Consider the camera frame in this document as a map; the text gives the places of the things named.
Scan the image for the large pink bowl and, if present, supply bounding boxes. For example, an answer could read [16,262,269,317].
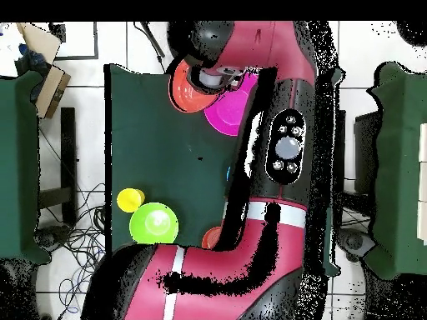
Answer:
[203,71,259,137]

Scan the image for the green bowl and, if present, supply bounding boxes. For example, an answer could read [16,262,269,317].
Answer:
[128,202,180,246]

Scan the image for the large shallow orange bowl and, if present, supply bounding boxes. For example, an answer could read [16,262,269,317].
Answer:
[168,60,221,113]

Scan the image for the dark green table cloth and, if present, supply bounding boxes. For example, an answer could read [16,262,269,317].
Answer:
[103,62,347,278]

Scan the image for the small orange bowl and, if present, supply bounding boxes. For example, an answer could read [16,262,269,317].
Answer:
[201,226,224,250]

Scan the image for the yellow cup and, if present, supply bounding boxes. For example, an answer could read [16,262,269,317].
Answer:
[116,187,147,213]

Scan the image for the black box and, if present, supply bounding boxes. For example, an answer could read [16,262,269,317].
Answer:
[353,110,381,195]

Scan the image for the green cloth covered table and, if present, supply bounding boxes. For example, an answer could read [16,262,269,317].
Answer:
[0,70,52,266]
[362,61,427,282]

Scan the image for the brown cardboard box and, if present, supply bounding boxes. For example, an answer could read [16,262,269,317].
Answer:
[34,63,72,120]

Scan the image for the white boxes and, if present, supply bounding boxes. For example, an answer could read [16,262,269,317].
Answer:
[417,122,427,247]

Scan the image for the beige board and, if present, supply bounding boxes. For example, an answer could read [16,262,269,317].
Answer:
[16,22,62,65]

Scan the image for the tangle of black cables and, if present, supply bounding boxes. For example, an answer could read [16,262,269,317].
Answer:
[38,179,111,320]

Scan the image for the black stool frame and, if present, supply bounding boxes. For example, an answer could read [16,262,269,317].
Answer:
[38,107,78,228]

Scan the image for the black camera tripod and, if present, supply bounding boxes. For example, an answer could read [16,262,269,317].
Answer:
[133,21,168,75]

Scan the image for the black floor frame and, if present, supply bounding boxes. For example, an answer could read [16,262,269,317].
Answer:
[48,21,100,62]

